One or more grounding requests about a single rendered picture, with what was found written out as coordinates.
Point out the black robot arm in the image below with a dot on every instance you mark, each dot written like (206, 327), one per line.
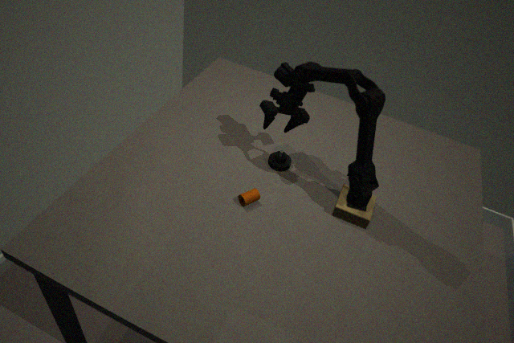
(368, 104)

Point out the orange cylinder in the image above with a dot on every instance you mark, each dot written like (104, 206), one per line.
(249, 197)

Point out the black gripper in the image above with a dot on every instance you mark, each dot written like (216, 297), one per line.
(288, 106)

